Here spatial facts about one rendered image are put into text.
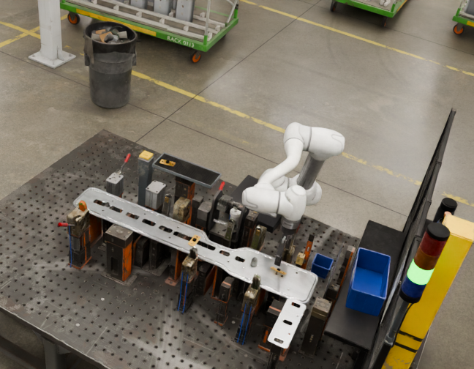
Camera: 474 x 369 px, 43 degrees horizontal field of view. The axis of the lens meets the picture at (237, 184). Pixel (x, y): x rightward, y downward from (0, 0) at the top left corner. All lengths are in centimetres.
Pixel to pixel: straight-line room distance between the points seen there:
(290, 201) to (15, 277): 155
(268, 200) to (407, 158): 356
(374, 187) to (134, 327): 308
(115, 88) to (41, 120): 75
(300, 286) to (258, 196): 58
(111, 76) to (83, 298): 302
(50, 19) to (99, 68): 105
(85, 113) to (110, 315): 313
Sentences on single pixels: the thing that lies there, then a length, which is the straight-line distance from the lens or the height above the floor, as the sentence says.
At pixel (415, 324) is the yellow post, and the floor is 156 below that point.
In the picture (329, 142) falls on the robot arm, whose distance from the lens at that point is 319.
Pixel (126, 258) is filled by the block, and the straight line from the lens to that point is 324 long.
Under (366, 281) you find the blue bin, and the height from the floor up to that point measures 103.
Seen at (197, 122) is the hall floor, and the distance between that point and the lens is 597.
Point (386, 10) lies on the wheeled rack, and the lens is 886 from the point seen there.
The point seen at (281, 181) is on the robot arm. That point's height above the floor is 100.
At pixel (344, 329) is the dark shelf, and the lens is 291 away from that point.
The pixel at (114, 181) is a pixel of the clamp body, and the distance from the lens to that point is 343.
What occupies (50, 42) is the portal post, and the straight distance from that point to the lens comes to 682.
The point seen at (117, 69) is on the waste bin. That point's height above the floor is 44.
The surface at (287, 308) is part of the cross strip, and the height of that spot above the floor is 100.
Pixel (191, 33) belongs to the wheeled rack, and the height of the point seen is 32.
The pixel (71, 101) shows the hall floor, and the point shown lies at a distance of 621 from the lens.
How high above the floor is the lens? 319
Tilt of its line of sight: 38 degrees down
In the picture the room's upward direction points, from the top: 9 degrees clockwise
